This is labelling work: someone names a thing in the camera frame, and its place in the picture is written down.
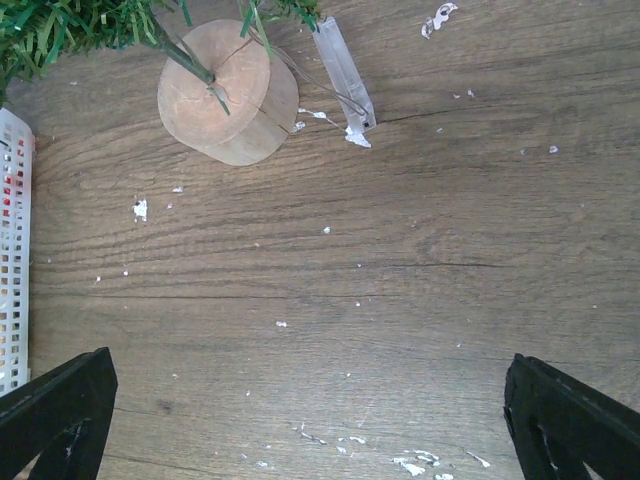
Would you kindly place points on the white perforated plastic basket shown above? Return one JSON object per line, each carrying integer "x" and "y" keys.
{"x": 17, "y": 149}

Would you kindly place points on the clear plastic battery box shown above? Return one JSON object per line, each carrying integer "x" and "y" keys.
{"x": 344, "y": 76}

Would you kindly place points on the small green christmas tree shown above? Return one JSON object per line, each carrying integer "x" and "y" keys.
{"x": 35, "y": 33}

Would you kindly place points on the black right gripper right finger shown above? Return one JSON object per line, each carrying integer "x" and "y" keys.
{"x": 562, "y": 428}

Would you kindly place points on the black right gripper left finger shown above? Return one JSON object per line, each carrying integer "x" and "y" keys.
{"x": 60, "y": 421}

